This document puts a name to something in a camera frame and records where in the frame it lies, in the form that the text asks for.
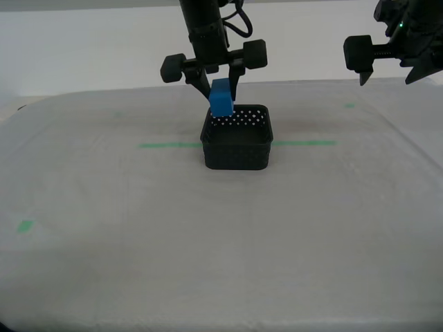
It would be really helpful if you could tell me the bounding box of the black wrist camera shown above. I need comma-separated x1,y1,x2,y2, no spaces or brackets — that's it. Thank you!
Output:
372,0,397,37

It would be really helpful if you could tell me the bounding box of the blue rectangular block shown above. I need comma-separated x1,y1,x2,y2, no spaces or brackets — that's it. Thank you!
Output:
208,78,236,118

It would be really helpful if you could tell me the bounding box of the long green tape strip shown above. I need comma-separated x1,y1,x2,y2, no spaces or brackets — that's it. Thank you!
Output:
138,140,336,149

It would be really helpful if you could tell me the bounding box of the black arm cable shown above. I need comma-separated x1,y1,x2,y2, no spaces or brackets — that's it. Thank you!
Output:
219,0,253,38

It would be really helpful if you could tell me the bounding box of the white table cover sheet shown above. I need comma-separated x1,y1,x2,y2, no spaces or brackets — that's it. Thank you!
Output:
0,76,443,332

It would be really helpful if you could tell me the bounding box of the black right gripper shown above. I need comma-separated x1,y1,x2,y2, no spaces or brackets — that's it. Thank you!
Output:
343,19,443,87

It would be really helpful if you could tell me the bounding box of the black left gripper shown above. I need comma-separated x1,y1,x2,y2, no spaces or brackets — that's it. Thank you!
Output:
159,27,269,103

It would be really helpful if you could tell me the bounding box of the black perforated plastic basket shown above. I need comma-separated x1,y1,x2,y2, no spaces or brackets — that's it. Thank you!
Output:
199,104,275,171

